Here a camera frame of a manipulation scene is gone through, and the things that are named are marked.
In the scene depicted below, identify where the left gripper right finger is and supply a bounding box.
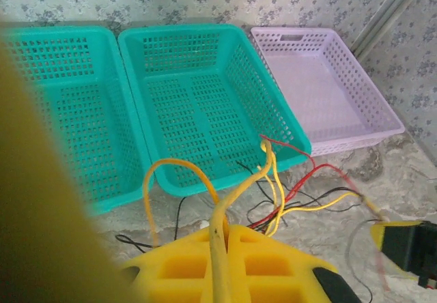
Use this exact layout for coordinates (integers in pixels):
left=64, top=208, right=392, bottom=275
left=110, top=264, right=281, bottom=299
left=225, top=223, right=361, bottom=303

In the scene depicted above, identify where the tangle of coloured wires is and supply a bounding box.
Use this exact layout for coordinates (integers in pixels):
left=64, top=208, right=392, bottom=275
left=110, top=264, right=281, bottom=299
left=245, top=185, right=376, bottom=231

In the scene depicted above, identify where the red cable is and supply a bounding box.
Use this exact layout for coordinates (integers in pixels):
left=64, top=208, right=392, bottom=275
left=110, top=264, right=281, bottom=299
left=259, top=134, right=315, bottom=215
left=296, top=164, right=392, bottom=292
left=249, top=197, right=298, bottom=232

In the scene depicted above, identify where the aluminium frame post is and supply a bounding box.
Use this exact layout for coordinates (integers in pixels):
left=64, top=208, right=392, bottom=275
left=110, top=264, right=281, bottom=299
left=351, top=0, right=431, bottom=63

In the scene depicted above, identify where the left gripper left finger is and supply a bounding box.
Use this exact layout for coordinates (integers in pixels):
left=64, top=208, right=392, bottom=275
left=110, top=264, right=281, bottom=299
left=117, top=226, right=223, bottom=303

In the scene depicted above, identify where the lilac plastic basket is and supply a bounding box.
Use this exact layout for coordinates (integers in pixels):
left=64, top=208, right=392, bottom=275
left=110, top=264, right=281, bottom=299
left=249, top=27, right=406, bottom=157

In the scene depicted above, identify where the teal plastic basket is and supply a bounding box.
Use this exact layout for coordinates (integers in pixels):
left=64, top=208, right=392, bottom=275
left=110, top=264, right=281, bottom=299
left=0, top=26, right=151, bottom=215
left=117, top=24, right=312, bottom=200

